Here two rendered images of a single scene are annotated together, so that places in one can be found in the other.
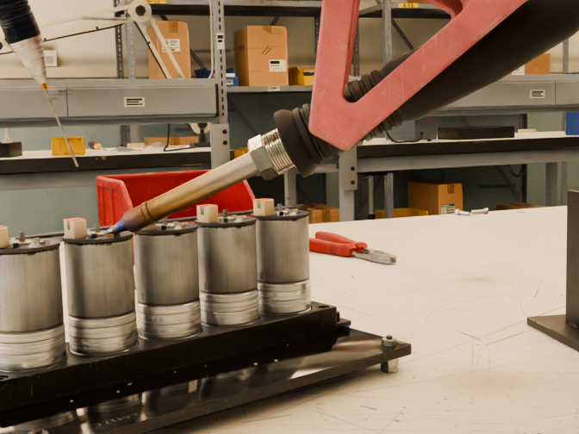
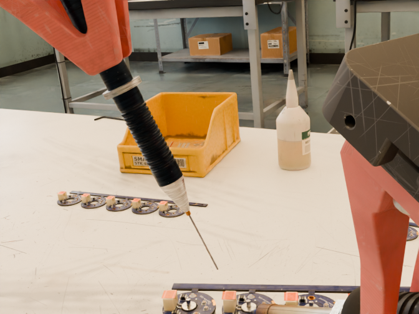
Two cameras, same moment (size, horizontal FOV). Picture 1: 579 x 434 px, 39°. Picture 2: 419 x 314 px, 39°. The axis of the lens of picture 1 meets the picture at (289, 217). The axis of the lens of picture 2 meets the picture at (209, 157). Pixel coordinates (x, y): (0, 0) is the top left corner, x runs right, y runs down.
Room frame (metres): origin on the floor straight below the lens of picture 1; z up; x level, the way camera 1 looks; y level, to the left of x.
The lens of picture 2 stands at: (0.14, -0.10, 0.97)
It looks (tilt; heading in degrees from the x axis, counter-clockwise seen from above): 19 degrees down; 50
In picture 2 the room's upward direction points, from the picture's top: 5 degrees counter-clockwise
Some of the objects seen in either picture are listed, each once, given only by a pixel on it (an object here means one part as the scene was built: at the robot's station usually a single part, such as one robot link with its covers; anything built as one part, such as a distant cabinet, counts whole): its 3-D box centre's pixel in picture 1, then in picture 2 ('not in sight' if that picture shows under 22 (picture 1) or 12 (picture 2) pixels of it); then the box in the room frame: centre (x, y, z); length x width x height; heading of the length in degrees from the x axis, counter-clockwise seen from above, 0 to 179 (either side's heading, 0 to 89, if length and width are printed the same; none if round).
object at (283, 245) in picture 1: (281, 269); not in sight; (0.35, 0.00, 0.79); 0.02 x 0.02 x 0.05
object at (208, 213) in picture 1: (208, 213); not in sight; (0.33, 0.03, 0.82); 0.01 x 0.01 x 0.01; 39
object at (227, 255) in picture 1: (227, 279); not in sight; (0.33, 0.03, 0.79); 0.02 x 0.02 x 0.05
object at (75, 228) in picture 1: (77, 227); (231, 301); (0.29, 0.08, 0.82); 0.01 x 0.01 x 0.01; 39
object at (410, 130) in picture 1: (410, 127); not in sight; (3.04, -0.45, 0.80); 0.15 x 0.12 x 0.10; 38
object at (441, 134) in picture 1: (476, 133); not in sight; (3.16, -0.71, 0.77); 0.24 x 0.16 x 0.04; 108
